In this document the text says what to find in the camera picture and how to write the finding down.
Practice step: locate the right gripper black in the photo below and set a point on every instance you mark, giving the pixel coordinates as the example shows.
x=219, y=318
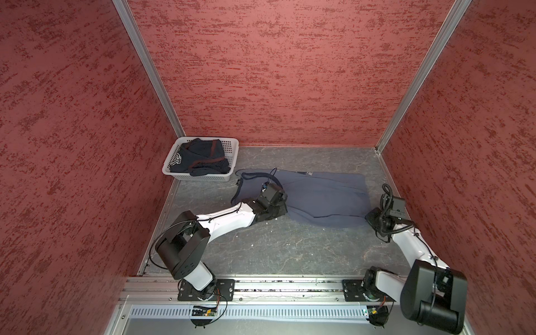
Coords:
x=369, y=217

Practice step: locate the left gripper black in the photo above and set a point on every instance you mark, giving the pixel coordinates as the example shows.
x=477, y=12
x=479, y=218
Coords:
x=282, y=209

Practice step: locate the grey-blue tank top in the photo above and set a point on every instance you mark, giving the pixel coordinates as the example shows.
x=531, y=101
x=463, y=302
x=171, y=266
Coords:
x=328, y=200

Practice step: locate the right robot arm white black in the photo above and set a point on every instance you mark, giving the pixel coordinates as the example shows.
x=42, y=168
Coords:
x=433, y=294

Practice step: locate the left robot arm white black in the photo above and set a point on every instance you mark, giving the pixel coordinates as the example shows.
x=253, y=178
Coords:
x=181, y=246

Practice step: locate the dark navy maroon-trimmed tank top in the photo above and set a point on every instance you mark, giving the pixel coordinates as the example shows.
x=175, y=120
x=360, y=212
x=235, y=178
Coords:
x=199, y=158

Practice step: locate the white plastic laundry basket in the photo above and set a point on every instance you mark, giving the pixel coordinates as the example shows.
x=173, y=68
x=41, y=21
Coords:
x=231, y=147

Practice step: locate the left small circuit board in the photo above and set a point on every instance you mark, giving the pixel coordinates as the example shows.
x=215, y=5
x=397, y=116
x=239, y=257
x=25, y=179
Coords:
x=199, y=311

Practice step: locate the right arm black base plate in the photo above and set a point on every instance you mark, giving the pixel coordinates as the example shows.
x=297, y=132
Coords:
x=354, y=291

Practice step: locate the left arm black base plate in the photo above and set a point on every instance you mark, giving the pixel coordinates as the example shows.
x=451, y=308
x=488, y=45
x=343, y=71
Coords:
x=219, y=289

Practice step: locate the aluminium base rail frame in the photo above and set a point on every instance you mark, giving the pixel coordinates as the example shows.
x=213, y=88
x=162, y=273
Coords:
x=159, y=289

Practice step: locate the white perforated cable duct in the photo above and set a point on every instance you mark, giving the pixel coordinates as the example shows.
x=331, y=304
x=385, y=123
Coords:
x=333, y=313

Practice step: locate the aluminium corner post right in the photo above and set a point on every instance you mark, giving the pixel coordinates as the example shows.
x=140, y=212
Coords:
x=450, y=23

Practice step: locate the aluminium corner post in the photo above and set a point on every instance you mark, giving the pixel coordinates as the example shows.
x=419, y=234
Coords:
x=132, y=29
x=450, y=23

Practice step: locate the aluminium corner post left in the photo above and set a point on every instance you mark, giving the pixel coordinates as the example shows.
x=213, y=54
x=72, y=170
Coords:
x=132, y=29

